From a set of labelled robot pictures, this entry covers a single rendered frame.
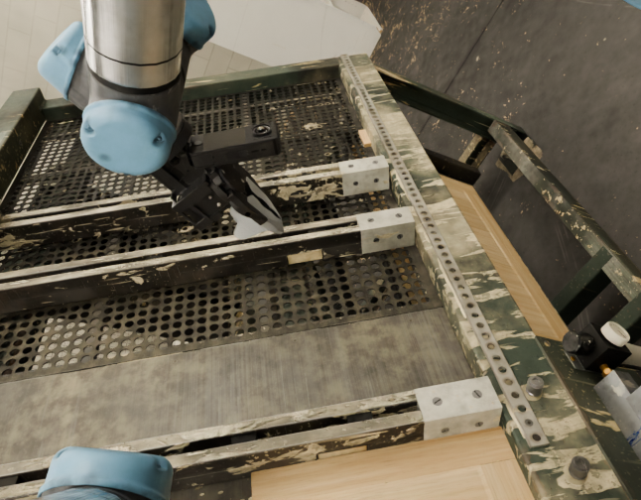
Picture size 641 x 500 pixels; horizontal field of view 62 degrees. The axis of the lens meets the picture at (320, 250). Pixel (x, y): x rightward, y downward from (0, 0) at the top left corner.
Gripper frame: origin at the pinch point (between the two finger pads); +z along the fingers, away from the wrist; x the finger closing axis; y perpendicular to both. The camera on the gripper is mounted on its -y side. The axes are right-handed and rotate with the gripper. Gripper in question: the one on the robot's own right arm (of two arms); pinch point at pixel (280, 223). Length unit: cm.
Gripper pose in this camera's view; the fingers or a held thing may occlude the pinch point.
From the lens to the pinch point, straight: 78.0
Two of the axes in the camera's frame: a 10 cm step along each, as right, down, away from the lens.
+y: -7.9, 5.2, 3.2
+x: 1.3, 6.5, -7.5
